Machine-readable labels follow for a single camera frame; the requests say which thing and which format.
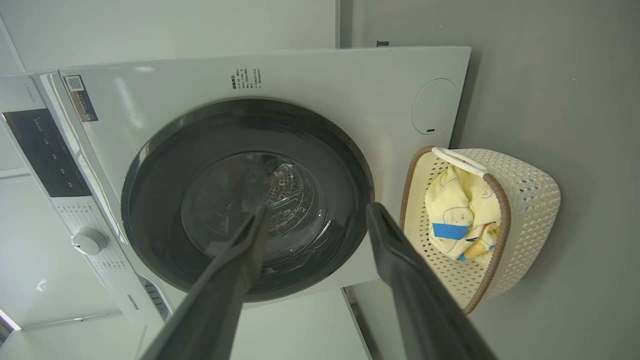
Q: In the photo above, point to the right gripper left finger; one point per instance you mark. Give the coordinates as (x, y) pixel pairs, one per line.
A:
(220, 300)

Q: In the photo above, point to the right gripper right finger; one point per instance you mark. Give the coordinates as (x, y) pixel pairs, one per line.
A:
(420, 310)

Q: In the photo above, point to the pale yellow printed garment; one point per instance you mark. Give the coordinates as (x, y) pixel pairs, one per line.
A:
(457, 210)
(482, 245)

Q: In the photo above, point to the washing machine door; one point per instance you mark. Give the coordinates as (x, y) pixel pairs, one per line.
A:
(150, 210)

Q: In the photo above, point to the perforated steel washer drum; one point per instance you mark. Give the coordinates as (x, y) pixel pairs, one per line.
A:
(290, 185)

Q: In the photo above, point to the white washer control knob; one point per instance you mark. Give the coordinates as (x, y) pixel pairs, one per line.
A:
(89, 241)

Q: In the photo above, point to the black washer display panel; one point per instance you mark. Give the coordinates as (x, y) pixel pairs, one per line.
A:
(47, 152)

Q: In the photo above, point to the white front-load washing machine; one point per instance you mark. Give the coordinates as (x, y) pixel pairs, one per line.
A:
(350, 90)

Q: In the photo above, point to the cream perforated laundry basket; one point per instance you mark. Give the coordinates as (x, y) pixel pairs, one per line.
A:
(530, 210)

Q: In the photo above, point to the round drain filter cover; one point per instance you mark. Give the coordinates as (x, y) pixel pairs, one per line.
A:
(434, 106)

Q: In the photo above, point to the QR code sticker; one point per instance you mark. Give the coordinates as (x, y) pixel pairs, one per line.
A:
(81, 97)

